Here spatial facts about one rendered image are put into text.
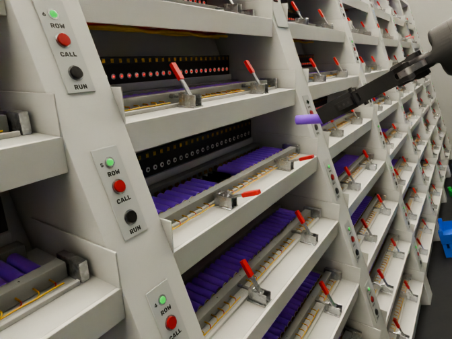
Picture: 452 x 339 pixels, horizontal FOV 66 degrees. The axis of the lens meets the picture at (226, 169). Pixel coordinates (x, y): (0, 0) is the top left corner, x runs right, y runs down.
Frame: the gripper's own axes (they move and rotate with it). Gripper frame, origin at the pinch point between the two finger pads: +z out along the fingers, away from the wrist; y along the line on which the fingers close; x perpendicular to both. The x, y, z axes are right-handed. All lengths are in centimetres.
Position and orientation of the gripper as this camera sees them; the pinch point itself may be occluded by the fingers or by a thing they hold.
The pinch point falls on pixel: (339, 106)
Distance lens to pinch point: 66.3
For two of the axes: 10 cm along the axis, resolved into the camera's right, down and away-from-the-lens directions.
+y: -5.7, 3.2, -7.6
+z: -6.7, 3.5, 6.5
